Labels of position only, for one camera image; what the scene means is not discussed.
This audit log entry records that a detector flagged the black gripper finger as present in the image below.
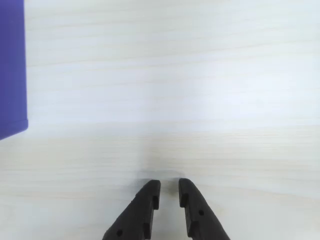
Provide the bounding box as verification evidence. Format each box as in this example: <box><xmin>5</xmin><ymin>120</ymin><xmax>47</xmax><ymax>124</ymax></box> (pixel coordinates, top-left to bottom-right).
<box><xmin>101</xmin><ymin>179</ymin><xmax>162</xmax><ymax>240</ymax></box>
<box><xmin>178</xmin><ymin>177</ymin><xmax>231</xmax><ymax>240</ymax></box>

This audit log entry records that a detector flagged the blue box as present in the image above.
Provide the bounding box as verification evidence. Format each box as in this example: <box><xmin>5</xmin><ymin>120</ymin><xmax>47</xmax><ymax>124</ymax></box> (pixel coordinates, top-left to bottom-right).
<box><xmin>0</xmin><ymin>0</ymin><xmax>29</xmax><ymax>141</ymax></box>

